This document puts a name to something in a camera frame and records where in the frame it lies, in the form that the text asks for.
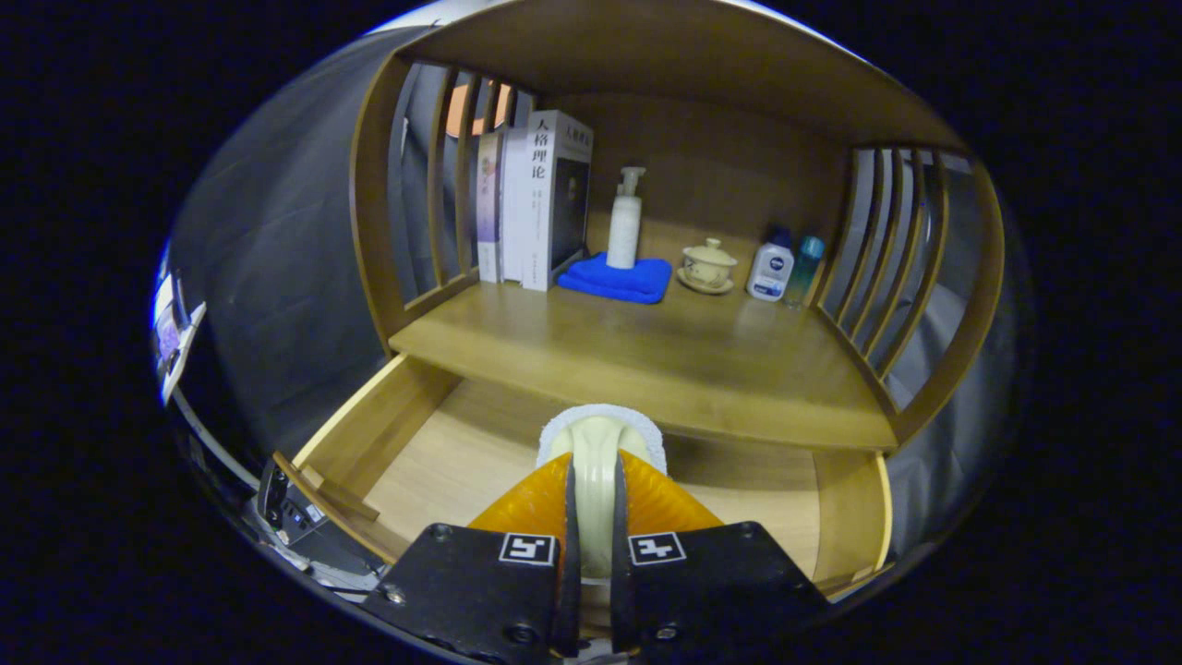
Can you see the teal plastic bottle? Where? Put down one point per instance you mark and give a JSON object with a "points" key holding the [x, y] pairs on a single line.
{"points": [[803, 272]]}

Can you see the wooden countertop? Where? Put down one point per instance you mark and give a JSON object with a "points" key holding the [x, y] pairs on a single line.
{"points": [[693, 360]]}

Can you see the white pump bottle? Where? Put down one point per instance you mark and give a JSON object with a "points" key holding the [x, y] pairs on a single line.
{"points": [[624, 231]]}

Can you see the black backdrop cloth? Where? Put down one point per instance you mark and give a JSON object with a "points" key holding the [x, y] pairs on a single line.
{"points": [[277, 277]]}

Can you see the thin white book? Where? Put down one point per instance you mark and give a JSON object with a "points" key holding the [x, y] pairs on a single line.
{"points": [[513, 203]]}

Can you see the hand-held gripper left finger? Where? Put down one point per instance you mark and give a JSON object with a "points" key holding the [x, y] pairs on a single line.
{"points": [[462, 591]]}

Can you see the white lotion bottle blue cap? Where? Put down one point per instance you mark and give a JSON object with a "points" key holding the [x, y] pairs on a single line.
{"points": [[769, 272]]}

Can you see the beige lidded teacup with saucer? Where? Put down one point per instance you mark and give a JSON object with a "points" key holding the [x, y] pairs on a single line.
{"points": [[707, 268]]}

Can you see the cream scrub brush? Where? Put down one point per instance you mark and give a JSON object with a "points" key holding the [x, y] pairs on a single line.
{"points": [[598, 443]]}

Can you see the blue folded cloth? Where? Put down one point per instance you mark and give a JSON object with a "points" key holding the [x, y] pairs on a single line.
{"points": [[619, 280]]}

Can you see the large black and white book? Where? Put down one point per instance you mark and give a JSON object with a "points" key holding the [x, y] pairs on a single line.
{"points": [[554, 203]]}

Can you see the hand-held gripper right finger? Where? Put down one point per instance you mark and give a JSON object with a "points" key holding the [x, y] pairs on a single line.
{"points": [[720, 591]]}

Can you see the thin purple book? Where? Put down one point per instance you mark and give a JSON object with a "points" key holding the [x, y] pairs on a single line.
{"points": [[489, 203]]}

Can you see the wooden drawer with black knob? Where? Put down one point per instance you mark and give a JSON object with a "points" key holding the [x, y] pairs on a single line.
{"points": [[443, 443]]}

